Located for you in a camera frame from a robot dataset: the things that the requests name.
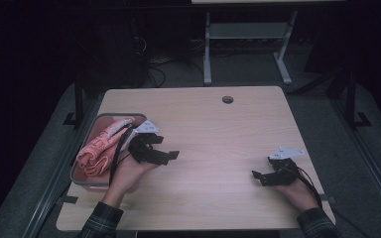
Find pink basket with grey rim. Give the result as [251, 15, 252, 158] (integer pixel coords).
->
[69, 112, 150, 193]

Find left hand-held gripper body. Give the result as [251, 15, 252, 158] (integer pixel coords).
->
[127, 119, 167, 167]

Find black upright post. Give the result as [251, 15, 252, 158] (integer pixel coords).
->
[344, 63, 359, 131]
[73, 70, 85, 129]

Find black cables on floor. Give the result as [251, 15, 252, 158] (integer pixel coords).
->
[143, 54, 209, 89]

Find grey metal stand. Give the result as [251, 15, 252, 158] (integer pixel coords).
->
[202, 9, 300, 87]

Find person's left hand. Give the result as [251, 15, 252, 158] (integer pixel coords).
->
[101, 154, 161, 208]

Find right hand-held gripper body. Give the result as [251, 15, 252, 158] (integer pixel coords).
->
[266, 146, 307, 187]

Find hand-held gripper black cable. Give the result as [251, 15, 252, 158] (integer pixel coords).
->
[108, 126, 136, 186]
[292, 166, 375, 238]

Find right hand-held gripper black cable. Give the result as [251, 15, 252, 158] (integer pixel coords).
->
[292, 166, 375, 238]

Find metal floor rail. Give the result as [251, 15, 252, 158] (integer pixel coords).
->
[328, 97, 381, 230]
[21, 97, 104, 238]

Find left hand-held gripper black cable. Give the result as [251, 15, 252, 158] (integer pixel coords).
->
[108, 126, 136, 186]

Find person's right hand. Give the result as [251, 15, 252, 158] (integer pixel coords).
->
[275, 178, 320, 213]

